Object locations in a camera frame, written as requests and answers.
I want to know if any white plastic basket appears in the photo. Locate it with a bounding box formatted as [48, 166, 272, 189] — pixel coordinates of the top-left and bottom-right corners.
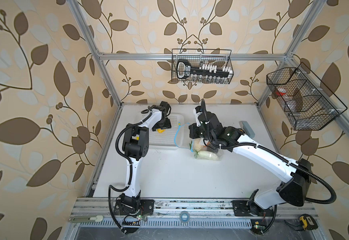
[149, 114, 186, 150]

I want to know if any white garlic toy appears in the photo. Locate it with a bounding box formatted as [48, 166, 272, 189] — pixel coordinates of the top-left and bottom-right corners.
[193, 139, 205, 152]

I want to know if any clear zip top bag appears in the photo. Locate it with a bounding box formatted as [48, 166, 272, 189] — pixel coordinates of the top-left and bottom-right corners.
[173, 122, 223, 161]

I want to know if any white radish toy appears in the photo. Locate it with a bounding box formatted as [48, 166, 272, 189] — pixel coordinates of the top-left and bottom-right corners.
[196, 151, 219, 161]

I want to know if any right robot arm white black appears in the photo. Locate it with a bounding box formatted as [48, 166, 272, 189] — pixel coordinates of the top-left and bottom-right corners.
[189, 100, 337, 210]

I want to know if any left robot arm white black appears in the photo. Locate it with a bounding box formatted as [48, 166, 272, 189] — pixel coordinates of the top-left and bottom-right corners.
[108, 101, 171, 214]

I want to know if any grey blue box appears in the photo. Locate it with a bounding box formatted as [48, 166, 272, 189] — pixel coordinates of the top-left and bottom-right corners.
[239, 121, 255, 139]

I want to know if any black tool with white pieces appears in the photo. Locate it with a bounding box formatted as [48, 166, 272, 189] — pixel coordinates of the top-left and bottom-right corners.
[174, 59, 233, 80]

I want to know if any red capped clear container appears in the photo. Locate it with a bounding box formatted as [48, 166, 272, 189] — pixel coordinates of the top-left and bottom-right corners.
[275, 88, 287, 97]

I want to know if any blue tape roll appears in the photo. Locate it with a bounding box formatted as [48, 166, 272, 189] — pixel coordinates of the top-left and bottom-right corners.
[179, 211, 190, 224]

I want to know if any black wire basket back wall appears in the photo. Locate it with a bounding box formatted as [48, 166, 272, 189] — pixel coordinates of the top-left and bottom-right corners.
[171, 48, 234, 85]

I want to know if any black wire basket wall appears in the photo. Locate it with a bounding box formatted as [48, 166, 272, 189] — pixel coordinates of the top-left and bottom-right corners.
[171, 48, 234, 85]
[266, 62, 348, 131]

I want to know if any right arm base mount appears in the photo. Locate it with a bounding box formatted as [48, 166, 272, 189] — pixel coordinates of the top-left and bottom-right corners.
[231, 200, 274, 217]

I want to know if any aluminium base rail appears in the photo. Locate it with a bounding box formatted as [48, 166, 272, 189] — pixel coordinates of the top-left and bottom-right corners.
[67, 198, 321, 234]

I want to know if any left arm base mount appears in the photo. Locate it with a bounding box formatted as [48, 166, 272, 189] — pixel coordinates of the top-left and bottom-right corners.
[115, 199, 155, 216]

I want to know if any black wire basket right wall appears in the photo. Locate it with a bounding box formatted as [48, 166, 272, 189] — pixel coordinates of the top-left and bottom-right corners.
[266, 62, 348, 131]

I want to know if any white handled tool on rail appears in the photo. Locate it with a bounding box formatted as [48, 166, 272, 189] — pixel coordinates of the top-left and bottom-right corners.
[68, 215, 104, 223]

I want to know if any yellow tape measure on rail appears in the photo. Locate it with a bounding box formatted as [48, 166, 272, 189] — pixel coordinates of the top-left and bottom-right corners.
[299, 214, 318, 231]

